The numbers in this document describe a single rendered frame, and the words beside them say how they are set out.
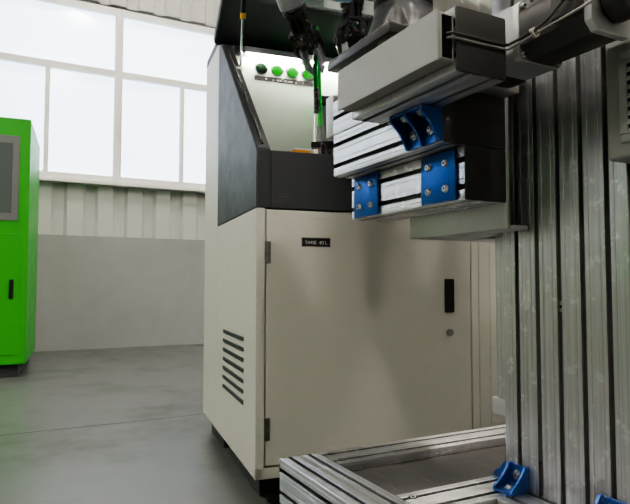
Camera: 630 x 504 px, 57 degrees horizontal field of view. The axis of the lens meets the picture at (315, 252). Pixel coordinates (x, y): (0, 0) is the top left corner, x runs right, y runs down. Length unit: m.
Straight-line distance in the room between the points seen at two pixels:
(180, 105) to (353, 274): 4.47
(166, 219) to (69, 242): 0.88
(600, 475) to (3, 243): 3.63
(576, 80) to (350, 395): 1.02
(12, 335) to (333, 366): 2.77
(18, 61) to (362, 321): 4.65
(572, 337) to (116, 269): 4.88
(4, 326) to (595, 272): 3.59
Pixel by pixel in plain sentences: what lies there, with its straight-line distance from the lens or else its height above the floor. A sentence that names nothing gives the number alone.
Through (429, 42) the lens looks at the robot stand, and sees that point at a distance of 0.84.
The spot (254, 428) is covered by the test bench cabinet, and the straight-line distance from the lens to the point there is 1.62.
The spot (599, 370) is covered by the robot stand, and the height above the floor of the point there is 0.46.
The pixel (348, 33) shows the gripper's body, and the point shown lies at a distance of 1.92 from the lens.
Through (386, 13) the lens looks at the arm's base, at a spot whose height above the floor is 1.10.
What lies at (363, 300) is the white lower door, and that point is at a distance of 1.67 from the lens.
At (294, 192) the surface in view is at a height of 0.84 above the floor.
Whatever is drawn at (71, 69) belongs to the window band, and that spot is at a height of 2.47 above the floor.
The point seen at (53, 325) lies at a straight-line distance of 5.55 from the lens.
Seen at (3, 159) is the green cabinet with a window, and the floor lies 1.35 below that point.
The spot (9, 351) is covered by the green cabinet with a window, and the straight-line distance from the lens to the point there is 4.11.
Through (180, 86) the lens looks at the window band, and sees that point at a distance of 6.00.
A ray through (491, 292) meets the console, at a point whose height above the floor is 0.56.
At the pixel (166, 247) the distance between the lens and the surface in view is 5.68.
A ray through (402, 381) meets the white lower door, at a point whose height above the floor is 0.30.
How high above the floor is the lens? 0.59
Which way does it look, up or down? 3 degrees up
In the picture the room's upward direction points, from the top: straight up
